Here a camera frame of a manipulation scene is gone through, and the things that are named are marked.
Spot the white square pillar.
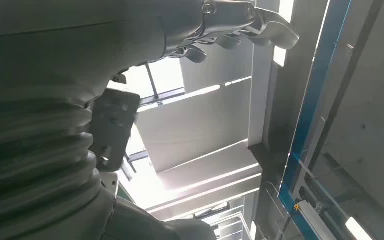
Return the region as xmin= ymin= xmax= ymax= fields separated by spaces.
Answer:
xmin=247 ymin=0 xmax=296 ymax=147

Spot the ceiling light strip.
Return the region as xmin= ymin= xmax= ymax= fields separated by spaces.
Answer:
xmin=344 ymin=216 xmax=373 ymax=240

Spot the blue metal frame rail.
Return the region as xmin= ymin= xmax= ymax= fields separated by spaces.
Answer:
xmin=277 ymin=0 xmax=354 ymax=240

